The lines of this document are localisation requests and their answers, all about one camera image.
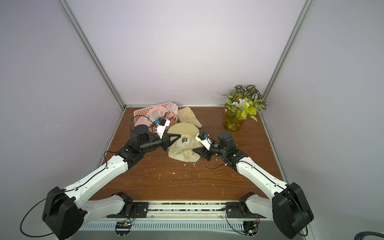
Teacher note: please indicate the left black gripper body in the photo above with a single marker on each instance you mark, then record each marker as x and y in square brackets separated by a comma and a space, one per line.
[154, 144]

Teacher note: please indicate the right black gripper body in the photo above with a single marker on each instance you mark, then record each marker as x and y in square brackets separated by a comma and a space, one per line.
[207, 151]

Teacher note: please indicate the beige baseball cap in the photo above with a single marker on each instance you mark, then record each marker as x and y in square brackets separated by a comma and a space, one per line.
[182, 149]

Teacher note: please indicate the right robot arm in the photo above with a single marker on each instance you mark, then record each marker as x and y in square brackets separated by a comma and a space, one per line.
[285, 204]

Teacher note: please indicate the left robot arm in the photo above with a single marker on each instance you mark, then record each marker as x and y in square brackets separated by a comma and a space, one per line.
[66, 210]

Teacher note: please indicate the pink baseball cap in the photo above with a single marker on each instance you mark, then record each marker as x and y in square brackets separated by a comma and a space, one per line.
[172, 112]
[148, 115]

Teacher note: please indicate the cream work glove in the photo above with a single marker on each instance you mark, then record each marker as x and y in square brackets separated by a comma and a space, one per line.
[186, 115]

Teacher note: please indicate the pink plastic basket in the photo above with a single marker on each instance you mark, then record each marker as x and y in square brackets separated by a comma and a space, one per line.
[152, 127]

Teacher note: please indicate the artificial green plant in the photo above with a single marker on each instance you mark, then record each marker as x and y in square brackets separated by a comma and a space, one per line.
[244, 102]

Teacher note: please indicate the right circuit board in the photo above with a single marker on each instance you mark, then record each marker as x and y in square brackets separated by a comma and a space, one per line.
[250, 228]

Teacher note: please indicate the circuit board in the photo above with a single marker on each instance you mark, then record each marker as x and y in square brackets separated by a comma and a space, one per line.
[250, 228]
[123, 228]

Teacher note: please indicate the left circuit board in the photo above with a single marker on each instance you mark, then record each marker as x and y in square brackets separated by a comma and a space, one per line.
[123, 228]

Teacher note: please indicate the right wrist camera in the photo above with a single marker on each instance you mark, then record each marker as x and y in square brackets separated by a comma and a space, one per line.
[204, 139]

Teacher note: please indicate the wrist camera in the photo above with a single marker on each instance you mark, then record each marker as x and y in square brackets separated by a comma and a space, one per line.
[204, 139]
[161, 124]

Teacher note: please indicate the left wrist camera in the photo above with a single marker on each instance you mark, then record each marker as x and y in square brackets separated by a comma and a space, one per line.
[161, 124]

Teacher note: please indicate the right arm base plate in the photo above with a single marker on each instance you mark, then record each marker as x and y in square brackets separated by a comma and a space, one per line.
[239, 210]

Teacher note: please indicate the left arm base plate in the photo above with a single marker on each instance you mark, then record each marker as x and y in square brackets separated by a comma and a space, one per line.
[141, 210]

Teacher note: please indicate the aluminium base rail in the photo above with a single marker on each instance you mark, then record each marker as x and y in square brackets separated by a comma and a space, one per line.
[187, 216]

